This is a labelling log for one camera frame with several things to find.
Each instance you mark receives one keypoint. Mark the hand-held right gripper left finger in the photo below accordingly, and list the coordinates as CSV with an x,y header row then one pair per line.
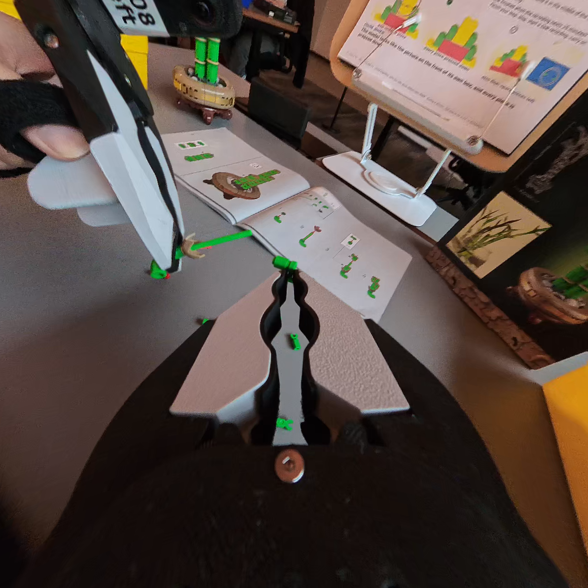
x,y
225,367

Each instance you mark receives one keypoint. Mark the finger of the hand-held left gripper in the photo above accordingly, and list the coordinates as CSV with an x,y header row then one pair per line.
x,y
169,188
133,183

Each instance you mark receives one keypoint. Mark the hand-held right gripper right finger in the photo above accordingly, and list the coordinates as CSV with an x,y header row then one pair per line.
x,y
353,367

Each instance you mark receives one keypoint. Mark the green lego stem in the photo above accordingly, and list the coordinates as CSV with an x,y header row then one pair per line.
x,y
220,240

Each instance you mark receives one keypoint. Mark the chunky green lego piece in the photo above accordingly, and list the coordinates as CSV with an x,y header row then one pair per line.
x,y
284,423

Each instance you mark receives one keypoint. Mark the small green lego connector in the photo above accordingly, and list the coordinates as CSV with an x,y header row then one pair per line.
x,y
282,262

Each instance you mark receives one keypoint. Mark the green lego clip piece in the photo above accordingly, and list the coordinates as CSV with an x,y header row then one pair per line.
x,y
295,342

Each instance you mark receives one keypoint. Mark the lego bamboo pot model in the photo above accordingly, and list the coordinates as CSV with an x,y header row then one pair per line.
x,y
202,92

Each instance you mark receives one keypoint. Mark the lego instruction booklet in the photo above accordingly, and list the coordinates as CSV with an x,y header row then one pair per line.
x,y
321,239

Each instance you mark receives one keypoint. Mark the black lego set box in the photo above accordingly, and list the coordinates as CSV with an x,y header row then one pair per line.
x,y
528,229

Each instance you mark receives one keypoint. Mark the person's left hand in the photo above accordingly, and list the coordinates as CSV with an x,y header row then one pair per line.
x,y
18,50

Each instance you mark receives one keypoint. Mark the yellow plastic bin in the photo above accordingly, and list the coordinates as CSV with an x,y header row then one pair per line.
x,y
569,436
135,59

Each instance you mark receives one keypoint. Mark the black electronic box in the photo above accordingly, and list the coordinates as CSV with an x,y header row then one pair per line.
x,y
275,115

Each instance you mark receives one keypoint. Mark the wooden document stand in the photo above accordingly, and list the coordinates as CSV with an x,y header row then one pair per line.
x,y
390,188

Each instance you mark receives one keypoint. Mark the printed instruction sheet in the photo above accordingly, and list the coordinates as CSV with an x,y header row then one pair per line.
x,y
459,69

